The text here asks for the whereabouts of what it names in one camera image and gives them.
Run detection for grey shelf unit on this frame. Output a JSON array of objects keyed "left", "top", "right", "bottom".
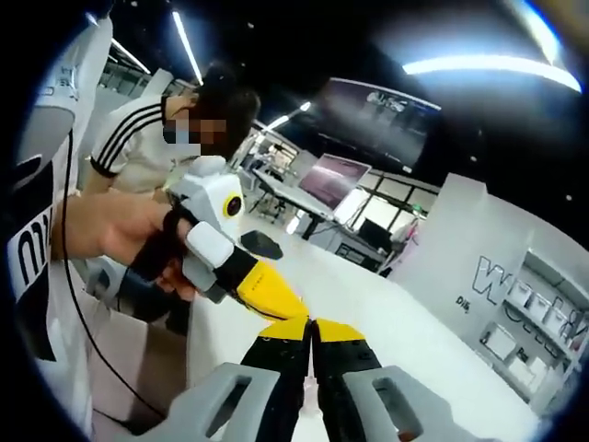
[{"left": 478, "top": 248, "right": 589, "bottom": 409}]

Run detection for black cable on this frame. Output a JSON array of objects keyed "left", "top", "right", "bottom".
[{"left": 60, "top": 128, "right": 167, "bottom": 420}]

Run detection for clothes on stand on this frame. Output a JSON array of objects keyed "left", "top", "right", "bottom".
[{"left": 390, "top": 215, "right": 424, "bottom": 275}]

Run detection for large dark wall screen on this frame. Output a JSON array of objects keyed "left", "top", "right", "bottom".
[{"left": 317, "top": 77, "right": 443, "bottom": 174}]

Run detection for ceiling light strip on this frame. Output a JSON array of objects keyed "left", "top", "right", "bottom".
[
  {"left": 171, "top": 11, "right": 204, "bottom": 85},
  {"left": 402, "top": 53, "right": 582, "bottom": 94}
]

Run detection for white logo partition panel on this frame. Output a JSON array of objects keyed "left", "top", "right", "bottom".
[{"left": 388, "top": 172, "right": 537, "bottom": 323}]

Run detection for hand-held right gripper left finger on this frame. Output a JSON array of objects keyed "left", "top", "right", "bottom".
[{"left": 167, "top": 317, "right": 310, "bottom": 442}]

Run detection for person's left hand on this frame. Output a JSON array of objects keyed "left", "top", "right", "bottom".
[{"left": 110, "top": 195, "right": 199, "bottom": 303}]

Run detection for person's white printed shirt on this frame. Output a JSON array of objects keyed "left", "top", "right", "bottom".
[{"left": 6, "top": 13, "right": 121, "bottom": 438}]

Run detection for white work table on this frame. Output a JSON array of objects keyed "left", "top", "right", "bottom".
[{"left": 251, "top": 168, "right": 337, "bottom": 223}]

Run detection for white chest device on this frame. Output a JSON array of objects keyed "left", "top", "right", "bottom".
[{"left": 34, "top": 59, "right": 79, "bottom": 139}]

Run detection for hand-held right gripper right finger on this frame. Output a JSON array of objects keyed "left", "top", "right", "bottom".
[{"left": 312, "top": 317, "right": 466, "bottom": 442}]

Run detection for black rounded object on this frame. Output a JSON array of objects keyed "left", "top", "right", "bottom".
[{"left": 240, "top": 230, "right": 283, "bottom": 261}]

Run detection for row of white storage boxes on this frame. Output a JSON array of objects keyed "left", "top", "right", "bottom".
[{"left": 480, "top": 275, "right": 585, "bottom": 392}]

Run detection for computer monitor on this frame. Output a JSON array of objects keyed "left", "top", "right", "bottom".
[{"left": 298, "top": 154, "right": 372, "bottom": 208}]

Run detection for office desk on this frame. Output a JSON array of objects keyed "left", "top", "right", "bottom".
[{"left": 284, "top": 202, "right": 397, "bottom": 277}]

